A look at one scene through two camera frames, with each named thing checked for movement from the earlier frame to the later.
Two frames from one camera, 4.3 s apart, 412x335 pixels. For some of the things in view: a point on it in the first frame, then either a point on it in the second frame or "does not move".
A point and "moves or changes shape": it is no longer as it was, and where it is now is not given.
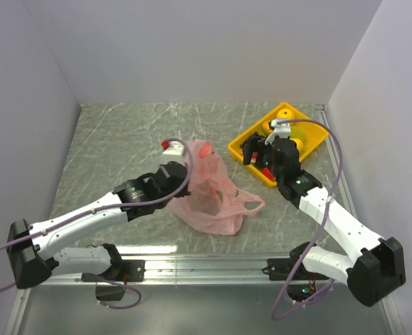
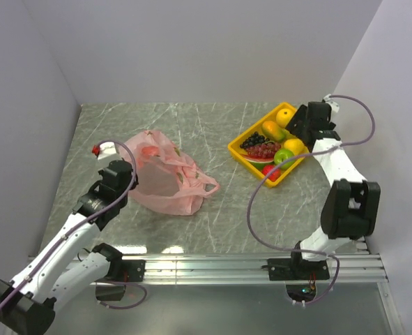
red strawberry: x=266 y=172 does not move
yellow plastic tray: x=305 y=132 does not move
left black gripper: x=185 y=191 → x=134 y=183
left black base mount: x=130 y=271 does not move
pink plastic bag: x=215 y=204 moves or changes shape
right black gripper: x=252 y=146 → x=300 y=115
